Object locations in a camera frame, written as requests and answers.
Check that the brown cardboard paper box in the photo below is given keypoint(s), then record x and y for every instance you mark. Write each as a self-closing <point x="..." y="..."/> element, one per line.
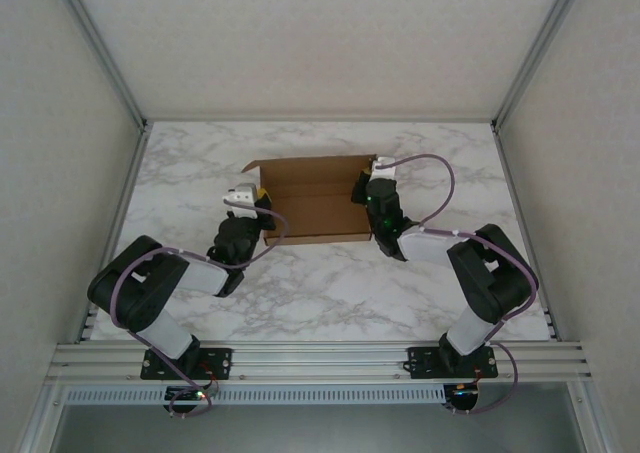
<point x="315" y="213"/>

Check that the thin aluminium table back rail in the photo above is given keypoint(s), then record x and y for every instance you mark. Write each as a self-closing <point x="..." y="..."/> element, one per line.
<point x="320" y="120"/>

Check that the aluminium frame post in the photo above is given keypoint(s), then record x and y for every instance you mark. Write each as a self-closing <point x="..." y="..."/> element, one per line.
<point x="100" y="48"/>
<point x="540" y="48"/>

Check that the small controller board with LED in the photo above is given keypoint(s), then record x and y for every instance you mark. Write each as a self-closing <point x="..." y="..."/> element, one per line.
<point x="462" y="398"/>
<point x="182" y="395"/>

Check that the wide aluminium mounting rail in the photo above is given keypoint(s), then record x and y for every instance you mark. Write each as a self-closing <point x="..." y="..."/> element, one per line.
<point x="325" y="363"/>

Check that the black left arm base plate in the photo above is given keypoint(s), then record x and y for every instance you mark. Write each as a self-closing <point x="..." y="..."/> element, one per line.
<point x="222" y="360"/>

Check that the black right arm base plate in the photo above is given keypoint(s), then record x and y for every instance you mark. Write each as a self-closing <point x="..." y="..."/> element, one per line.
<point x="420" y="363"/>

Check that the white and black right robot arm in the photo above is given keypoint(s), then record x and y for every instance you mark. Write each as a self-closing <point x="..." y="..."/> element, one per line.
<point x="425" y="245"/>

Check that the aluminium table side rail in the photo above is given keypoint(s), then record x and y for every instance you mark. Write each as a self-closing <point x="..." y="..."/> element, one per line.
<point x="133" y="173"/>
<point x="510" y="178"/>

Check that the aluminium frame leg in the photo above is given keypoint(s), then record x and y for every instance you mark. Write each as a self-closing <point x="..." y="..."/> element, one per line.
<point x="42" y="423"/>
<point x="592" y="423"/>

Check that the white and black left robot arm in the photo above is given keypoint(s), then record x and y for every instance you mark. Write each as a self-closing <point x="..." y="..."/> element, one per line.
<point x="205" y="275"/>

